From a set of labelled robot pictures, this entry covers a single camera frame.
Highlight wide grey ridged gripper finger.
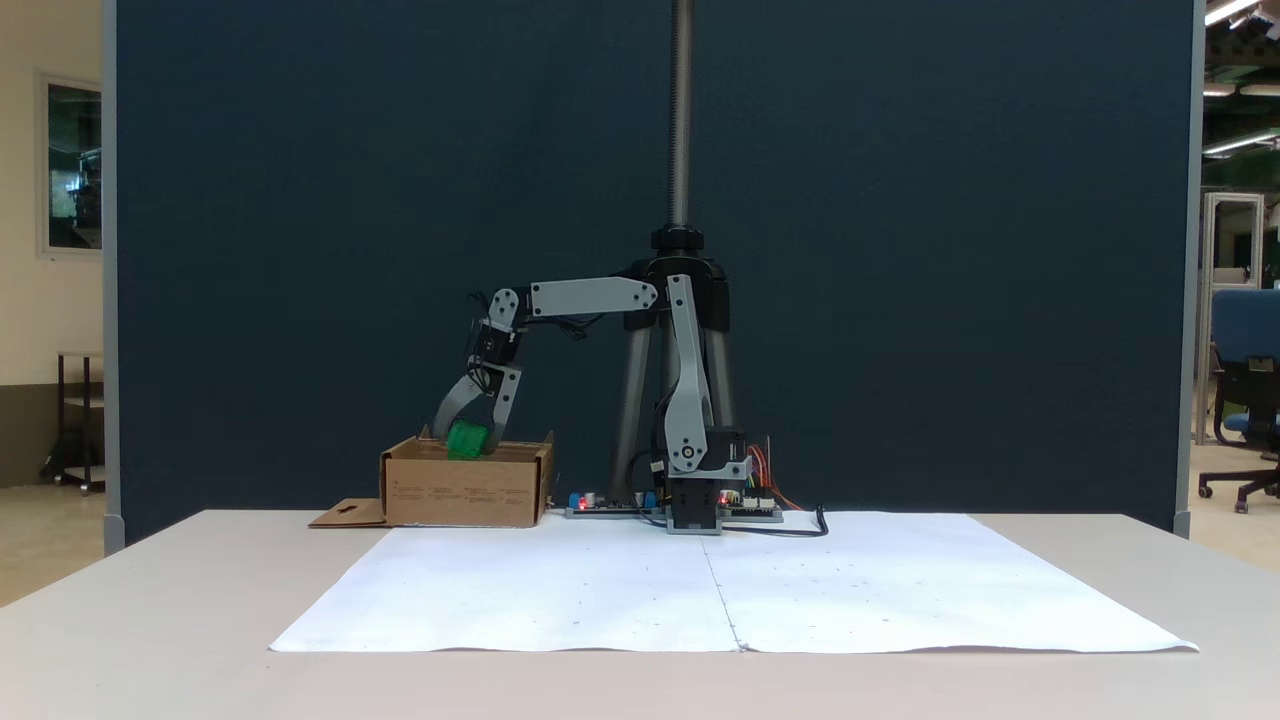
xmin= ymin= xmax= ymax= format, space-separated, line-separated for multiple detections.
xmin=432 ymin=371 xmax=489 ymax=442

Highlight slim grey gripper finger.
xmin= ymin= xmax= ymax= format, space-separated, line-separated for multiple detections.
xmin=489 ymin=365 xmax=524 ymax=457

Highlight green dice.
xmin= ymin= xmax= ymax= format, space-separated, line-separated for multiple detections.
xmin=446 ymin=420 xmax=492 ymax=462

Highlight brown cardboard box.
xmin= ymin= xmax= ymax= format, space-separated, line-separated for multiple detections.
xmin=308 ymin=425 xmax=557 ymax=529

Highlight circuit board with blue parts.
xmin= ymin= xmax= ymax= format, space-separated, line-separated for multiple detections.
xmin=565 ymin=488 xmax=669 ymax=519

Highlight white paper sheet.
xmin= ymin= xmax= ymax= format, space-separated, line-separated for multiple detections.
xmin=268 ymin=512 xmax=1201 ymax=656

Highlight dark blue partition panel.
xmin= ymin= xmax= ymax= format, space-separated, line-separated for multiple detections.
xmin=103 ymin=0 xmax=1205 ymax=548

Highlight black tripod with metal pole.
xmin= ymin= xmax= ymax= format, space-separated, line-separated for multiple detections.
xmin=605 ymin=0 xmax=736 ymax=506

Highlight black trolley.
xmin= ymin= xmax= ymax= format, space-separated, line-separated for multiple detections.
xmin=42 ymin=352 xmax=106 ymax=495

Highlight blue office chair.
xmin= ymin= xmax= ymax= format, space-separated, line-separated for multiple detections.
xmin=1198 ymin=288 xmax=1280 ymax=515

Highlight black wrist motor cable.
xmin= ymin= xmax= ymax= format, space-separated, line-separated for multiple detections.
xmin=465 ymin=288 xmax=605 ymax=394

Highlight black shoulder motor cable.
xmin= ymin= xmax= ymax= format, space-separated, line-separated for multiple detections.
xmin=627 ymin=390 xmax=671 ymax=526

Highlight orange wire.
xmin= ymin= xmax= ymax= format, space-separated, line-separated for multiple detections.
xmin=750 ymin=437 xmax=803 ymax=511

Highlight circuit board with coloured wires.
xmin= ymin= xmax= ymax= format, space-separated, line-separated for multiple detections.
xmin=722 ymin=488 xmax=785 ymax=523

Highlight black cable with white plug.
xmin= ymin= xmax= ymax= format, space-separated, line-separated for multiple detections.
xmin=640 ymin=505 xmax=830 ymax=539

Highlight framed wall window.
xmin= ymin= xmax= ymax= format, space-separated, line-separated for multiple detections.
xmin=38 ymin=72 xmax=104 ymax=257

